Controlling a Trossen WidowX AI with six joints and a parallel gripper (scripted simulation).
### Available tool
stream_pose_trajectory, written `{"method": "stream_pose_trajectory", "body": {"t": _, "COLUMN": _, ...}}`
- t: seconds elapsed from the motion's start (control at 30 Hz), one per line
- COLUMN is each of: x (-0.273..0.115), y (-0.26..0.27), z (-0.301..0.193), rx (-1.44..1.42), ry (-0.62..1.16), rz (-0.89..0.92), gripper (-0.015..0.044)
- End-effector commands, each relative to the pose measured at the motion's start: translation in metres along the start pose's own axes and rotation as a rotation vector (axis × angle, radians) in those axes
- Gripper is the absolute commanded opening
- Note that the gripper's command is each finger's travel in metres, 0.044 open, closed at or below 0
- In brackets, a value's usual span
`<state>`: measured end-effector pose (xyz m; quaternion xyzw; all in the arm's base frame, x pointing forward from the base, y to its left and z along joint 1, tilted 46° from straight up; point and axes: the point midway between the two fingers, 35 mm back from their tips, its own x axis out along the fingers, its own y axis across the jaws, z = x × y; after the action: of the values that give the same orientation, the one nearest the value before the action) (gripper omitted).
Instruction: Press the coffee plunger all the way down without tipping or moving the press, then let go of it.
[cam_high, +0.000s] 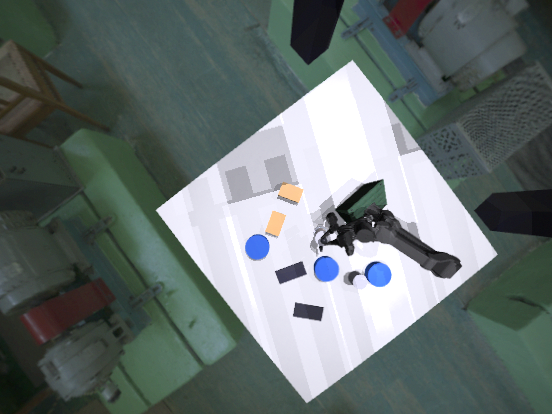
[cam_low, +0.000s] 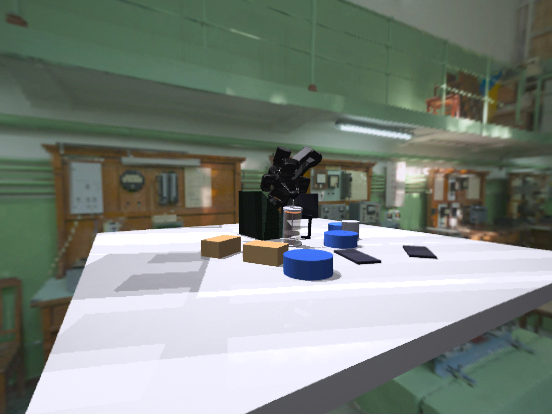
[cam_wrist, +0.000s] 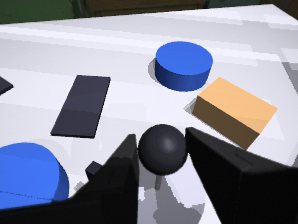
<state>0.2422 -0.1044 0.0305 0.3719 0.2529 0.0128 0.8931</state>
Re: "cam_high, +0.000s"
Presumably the blue cylinder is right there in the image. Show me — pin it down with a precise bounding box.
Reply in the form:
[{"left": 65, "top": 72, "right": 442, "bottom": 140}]
[
  {"left": 245, "top": 234, "right": 270, "bottom": 260},
  {"left": 314, "top": 256, "right": 339, "bottom": 281},
  {"left": 364, "top": 261, "right": 391, "bottom": 287}
]

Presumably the tan rectangular block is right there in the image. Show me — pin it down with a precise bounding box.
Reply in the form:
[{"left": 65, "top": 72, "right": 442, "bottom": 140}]
[
  {"left": 278, "top": 182, "right": 304, "bottom": 203},
  {"left": 265, "top": 211, "right": 286, "bottom": 236}
]

